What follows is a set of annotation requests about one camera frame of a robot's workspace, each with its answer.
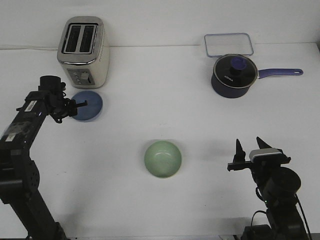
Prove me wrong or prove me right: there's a dark blue saucepan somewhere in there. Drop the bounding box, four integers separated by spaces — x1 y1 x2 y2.
211 68 304 99

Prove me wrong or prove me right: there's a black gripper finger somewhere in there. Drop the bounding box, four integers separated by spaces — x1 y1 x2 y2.
233 139 246 163
75 100 88 107
256 136 272 153

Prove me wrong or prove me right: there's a clear rectangular container lid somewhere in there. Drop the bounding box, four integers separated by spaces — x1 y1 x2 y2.
204 33 254 58

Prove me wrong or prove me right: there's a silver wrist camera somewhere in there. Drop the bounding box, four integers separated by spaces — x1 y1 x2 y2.
249 148 283 164

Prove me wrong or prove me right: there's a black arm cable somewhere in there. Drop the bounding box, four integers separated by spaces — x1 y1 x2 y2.
251 192 313 240

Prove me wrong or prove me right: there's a blue bowl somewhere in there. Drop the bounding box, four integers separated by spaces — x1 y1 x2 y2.
71 90 103 122

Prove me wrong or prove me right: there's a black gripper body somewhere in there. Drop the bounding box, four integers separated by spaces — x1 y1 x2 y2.
227 156 292 172
49 98 77 123

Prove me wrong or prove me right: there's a green bowl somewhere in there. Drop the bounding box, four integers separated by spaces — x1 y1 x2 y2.
144 140 182 178

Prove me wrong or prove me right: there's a white toaster power cable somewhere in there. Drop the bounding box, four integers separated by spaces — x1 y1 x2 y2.
0 45 60 51

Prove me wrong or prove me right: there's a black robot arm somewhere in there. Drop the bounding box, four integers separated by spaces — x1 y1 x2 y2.
227 137 312 240
0 75 87 240

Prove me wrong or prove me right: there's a silver two-slot toaster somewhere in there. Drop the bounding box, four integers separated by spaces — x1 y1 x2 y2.
57 16 110 89

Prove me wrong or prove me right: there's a glass pot lid blue knob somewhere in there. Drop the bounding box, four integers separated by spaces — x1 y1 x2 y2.
213 54 258 77

